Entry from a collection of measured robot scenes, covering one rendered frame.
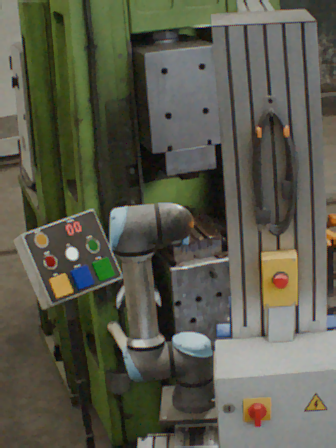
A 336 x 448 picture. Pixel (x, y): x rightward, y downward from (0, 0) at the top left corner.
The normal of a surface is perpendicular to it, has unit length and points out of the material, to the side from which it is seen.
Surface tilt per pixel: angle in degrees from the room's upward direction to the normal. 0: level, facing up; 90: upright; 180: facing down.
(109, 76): 90
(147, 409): 90
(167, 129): 90
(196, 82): 90
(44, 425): 0
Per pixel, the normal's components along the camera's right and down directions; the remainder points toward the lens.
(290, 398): -0.04, 0.34
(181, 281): 0.30, 0.30
